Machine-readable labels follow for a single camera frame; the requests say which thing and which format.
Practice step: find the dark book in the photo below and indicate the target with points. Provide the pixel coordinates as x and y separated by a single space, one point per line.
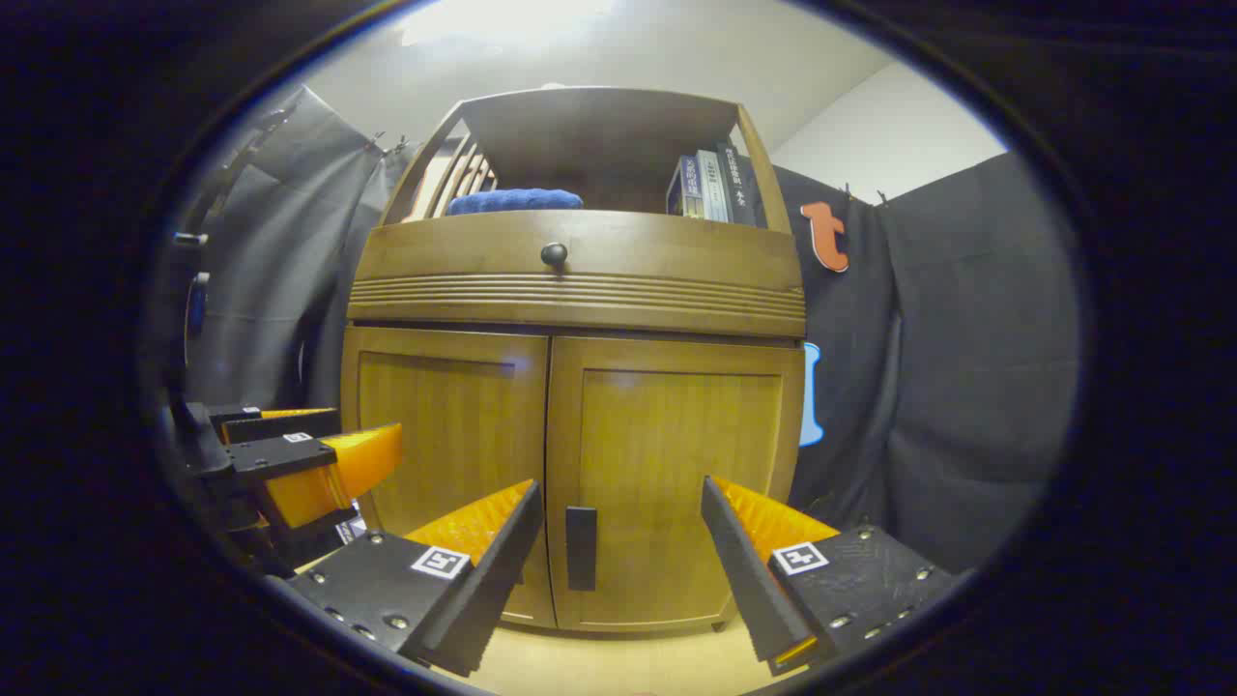
739 184

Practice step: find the wooden double-door shoe cabinet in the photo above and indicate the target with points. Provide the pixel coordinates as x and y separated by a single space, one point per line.
580 290

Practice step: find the blue book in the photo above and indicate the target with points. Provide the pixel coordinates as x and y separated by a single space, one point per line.
684 188

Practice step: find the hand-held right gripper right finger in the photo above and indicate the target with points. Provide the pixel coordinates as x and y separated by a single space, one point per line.
749 580

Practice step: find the grey book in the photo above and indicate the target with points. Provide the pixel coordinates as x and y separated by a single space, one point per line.
713 186

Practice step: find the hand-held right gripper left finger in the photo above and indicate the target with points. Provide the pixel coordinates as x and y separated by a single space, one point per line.
493 590

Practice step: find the black round drawer knob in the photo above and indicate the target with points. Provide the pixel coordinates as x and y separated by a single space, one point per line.
554 255

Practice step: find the wooden cabinet door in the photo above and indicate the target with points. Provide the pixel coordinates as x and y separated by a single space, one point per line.
435 416
676 435

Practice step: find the blue folded towel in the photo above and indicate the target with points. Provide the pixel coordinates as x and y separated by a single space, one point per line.
512 202

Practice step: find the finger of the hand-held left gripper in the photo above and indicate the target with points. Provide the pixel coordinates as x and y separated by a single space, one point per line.
338 474
280 425

